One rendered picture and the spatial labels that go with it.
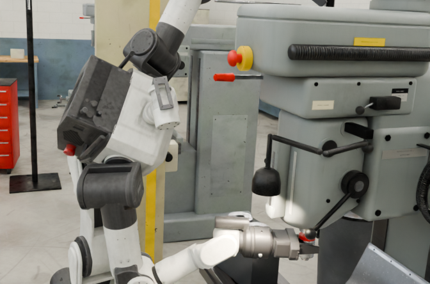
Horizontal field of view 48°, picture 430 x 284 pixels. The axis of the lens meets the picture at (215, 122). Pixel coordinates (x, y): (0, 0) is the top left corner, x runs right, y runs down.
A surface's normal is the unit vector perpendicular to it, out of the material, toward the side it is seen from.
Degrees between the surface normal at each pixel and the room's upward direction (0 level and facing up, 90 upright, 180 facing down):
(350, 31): 90
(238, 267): 90
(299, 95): 90
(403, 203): 90
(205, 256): 82
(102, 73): 58
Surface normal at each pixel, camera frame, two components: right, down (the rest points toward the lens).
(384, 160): 0.37, 0.22
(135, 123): 0.51, -0.33
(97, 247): 0.56, 0.06
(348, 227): -0.40, 0.25
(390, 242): -0.93, 0.04
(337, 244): -0.59, 0.22
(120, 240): 0.17, 0.33
